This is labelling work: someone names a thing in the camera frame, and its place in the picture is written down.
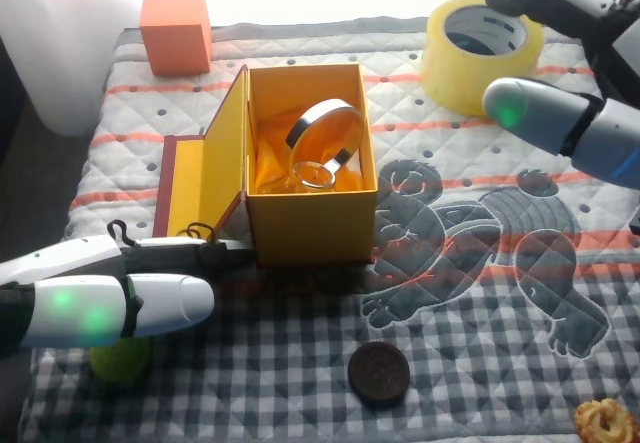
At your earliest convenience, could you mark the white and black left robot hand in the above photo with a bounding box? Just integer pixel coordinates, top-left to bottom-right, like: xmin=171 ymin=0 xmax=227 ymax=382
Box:
xmin=0 ymin=220 xmax=254 ymax=289

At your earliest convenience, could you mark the silver bracelet ring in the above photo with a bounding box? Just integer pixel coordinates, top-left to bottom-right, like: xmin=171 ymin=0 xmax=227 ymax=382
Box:
xmin=285 ymin=98 xmax=365 ymax=195

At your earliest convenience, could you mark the orange cube block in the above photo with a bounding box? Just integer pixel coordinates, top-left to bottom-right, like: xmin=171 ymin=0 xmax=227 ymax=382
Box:
xmin=138 ymin=0 xmax=214 ymax=77

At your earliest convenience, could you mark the yellow gift box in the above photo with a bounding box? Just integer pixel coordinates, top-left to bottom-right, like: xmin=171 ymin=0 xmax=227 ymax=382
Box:
xmin=152 ymin=62 xmax=380 ymax=268

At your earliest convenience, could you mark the green ball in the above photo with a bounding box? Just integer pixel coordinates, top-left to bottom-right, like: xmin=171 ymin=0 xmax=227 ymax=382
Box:
xmin=88 ymin=335 xmax=154 ymax=384

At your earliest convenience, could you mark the yellow tape roll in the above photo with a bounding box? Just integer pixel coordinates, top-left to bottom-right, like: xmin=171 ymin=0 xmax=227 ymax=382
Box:
xmin=418 ymin=0 xmax=545 ymax=118

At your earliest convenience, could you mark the round chocolate cookie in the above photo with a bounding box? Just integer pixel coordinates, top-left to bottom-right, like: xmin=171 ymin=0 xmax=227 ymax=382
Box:
xmin=347 ymin=341 xmax=411 ymax=407

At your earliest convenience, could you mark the grey quilt with printed bear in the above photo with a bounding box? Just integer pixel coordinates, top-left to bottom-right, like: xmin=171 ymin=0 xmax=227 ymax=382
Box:
xmin=19 ymin=15 xmax=640 ymax=443

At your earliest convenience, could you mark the golden butter cookie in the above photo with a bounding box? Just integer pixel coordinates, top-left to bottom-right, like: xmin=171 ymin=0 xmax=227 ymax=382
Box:
xmin=573 ymin=397 xmax=632 ymax=443

